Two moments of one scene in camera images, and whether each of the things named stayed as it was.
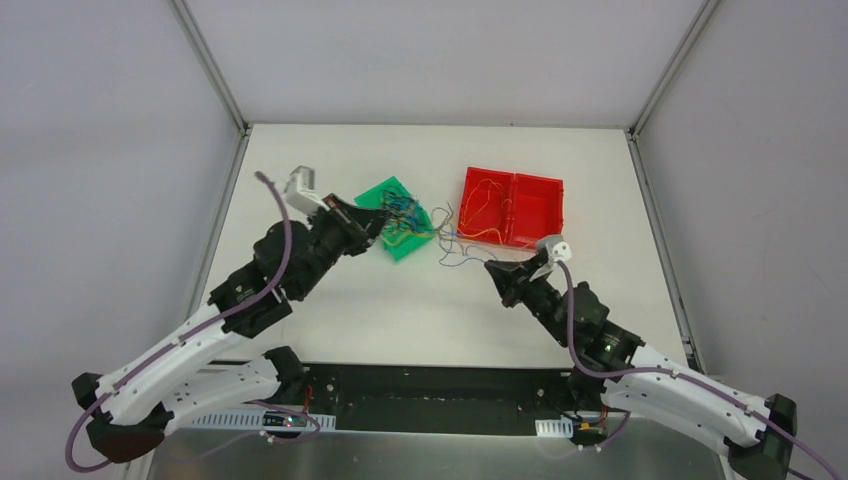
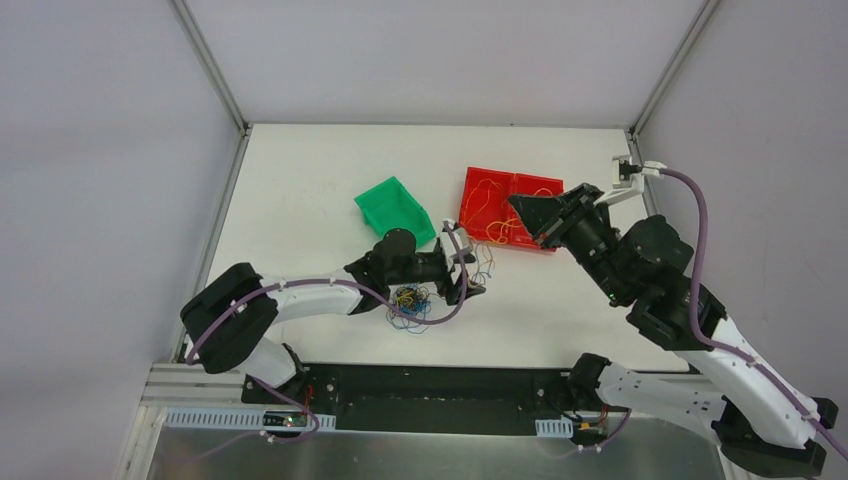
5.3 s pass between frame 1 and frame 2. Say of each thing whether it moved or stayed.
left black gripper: moved
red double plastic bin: stayed
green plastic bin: stayed
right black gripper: moved
